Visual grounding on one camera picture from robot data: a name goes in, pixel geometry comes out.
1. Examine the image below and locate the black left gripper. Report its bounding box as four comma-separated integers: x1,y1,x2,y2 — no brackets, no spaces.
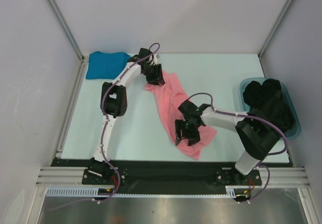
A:
142,64,165,87

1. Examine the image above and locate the pink t shirt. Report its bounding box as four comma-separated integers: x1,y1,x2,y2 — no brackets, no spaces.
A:
145,71,217,160

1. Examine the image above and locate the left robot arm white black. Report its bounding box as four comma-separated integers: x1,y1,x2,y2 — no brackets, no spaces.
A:
88,43,165,184

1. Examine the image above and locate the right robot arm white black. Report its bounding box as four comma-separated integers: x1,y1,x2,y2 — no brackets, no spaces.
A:
175,100,288,184

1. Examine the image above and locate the folded blue t shirt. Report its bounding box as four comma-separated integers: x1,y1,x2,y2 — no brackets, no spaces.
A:
86,51,130,80

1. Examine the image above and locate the black t shirt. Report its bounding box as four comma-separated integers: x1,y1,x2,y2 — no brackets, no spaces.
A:
243,79,295,133

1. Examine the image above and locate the teal plastic basket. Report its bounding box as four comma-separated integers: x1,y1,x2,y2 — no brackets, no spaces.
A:
239,78,301,139

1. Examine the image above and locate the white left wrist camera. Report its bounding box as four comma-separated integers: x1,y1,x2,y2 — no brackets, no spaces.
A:
148,53,159,65

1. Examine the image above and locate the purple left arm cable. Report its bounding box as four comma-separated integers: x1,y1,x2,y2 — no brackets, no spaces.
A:
47,42,162,211

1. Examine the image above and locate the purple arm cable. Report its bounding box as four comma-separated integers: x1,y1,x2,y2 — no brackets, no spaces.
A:
186,92,290,204
47,42,162,211

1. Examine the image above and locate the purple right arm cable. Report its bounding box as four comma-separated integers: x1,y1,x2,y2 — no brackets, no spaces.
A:
186,92,290,204

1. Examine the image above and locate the left aluminium corner post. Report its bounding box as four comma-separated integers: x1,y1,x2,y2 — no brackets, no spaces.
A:
37,0,89,63

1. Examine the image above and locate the aluminium corner post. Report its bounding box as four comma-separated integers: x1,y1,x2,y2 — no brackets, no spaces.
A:
258,0,305,58
37,0,89,63

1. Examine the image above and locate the white slotted cable duct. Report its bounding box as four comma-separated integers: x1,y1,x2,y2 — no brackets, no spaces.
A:
46,185,252,198

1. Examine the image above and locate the aluminium front frame rail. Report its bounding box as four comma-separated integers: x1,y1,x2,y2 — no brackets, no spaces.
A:
36,167,310,188

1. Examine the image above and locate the right aluminium corner post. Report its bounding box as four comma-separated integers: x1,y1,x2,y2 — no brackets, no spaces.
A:
258,0,305,58

